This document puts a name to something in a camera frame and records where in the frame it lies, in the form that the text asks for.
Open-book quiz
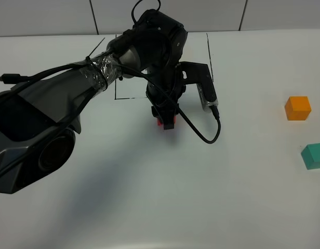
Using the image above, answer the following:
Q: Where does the black camera cable left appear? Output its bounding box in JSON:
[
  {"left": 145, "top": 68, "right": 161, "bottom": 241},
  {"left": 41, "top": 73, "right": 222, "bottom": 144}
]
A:
[{"left": 115, "top": 61, "right": 222, "bottom": 145}]

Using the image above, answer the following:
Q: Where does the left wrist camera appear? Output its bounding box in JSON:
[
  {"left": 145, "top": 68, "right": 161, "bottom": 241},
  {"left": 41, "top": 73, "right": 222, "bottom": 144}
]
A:
[{"left": 178, "top": 62, "right": 218, "bottom": 113}]

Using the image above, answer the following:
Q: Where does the teal wooden cube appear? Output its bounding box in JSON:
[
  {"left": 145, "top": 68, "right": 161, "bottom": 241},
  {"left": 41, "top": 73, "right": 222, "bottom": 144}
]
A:
[{"left": 301, "top": 143, "right": 320, "bottom": 170}]

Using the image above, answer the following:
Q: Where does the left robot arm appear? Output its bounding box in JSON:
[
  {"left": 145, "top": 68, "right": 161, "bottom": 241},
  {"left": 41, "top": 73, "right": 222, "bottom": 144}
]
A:
[{"left": 0, "top": 9, "right": 187, "bottom": 194}]

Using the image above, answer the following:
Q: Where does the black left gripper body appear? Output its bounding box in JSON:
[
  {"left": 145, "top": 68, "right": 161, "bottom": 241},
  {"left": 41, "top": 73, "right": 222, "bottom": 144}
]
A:
[{"left": 146, "top": 62, "right": 185, "bottom": 114}]

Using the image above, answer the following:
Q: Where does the red wooden cube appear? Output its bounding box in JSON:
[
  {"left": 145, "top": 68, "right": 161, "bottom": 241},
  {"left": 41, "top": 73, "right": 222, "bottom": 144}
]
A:
[{"left": 157, "top": 116, "right": 176, "bottom": 126}]

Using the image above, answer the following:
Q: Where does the orange wooden cube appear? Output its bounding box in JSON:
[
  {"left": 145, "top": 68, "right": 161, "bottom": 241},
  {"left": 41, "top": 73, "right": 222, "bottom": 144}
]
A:
[{"left": 285, "top": 96, "right": 312, "bottom": 121}]

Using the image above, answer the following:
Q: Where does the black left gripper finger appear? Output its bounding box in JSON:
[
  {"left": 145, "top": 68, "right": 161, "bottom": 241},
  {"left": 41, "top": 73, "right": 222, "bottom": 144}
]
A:
[
  {"left": 151, "top": 106, "right": 160, "bottom": 119},
  {"left": 162, "top": 105, "right": 178, "bottom": 130}
]

